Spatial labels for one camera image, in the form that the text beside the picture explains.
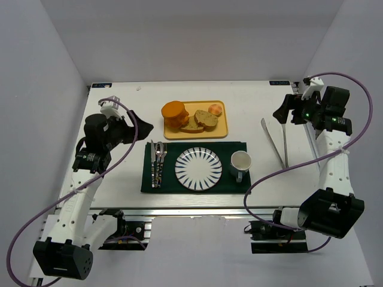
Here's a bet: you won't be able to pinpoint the metal tongs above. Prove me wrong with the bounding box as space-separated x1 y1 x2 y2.
260 118 289 169

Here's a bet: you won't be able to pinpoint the seeded bread slice back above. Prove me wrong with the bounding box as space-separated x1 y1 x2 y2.
194 110 218 130

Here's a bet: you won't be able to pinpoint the seeded bread slice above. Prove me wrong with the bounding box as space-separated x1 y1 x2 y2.
180 117 205 133
194 110 218 130

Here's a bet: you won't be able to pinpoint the round bread bun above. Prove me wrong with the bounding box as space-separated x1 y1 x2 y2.
208 104 223 117

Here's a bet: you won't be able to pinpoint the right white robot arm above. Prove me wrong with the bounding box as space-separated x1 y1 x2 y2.
273 86 364 239

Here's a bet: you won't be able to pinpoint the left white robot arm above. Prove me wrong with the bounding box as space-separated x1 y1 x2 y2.
33 112 153 280

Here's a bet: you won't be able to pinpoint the orange bread loaf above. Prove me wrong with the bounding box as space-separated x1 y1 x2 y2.
161 100 189 129

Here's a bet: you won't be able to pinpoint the seeded bread slice front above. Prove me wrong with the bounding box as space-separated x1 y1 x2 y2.
180 117 205 133

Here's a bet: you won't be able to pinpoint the metal spoon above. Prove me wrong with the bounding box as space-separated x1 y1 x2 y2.
154 142 164 188

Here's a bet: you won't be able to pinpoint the metal fork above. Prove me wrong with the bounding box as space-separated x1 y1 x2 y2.
159 143 168 188

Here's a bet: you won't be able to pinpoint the right blue table label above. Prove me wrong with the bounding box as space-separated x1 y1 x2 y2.
269 80 291 86

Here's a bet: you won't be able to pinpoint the blue table label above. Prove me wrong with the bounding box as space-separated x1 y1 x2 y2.
91 83 112 88
269 80 291 86

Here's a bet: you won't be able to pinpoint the left blue table label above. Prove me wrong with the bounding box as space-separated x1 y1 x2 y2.
91 83 112 88

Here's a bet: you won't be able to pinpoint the grey-blue mug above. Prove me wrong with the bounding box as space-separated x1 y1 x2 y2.
230 151 252 183

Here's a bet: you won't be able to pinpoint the blue striped white plate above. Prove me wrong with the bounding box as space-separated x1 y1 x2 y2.
175 147 223 192

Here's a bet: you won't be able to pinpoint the dark green cloth mat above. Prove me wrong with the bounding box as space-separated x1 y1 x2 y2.
141 142 251 194

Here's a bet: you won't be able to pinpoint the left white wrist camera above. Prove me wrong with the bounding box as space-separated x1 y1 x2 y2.
98 96 123 120

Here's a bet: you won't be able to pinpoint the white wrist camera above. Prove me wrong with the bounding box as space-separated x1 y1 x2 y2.
98 96 123 120
302 77 324 100

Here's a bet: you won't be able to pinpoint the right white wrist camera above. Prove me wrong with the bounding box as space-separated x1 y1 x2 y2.
302 77 324 100

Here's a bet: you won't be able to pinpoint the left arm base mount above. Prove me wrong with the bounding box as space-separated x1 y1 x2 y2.
92 209 148 251

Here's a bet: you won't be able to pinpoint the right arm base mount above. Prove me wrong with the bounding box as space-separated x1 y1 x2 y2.
244 221 308 254

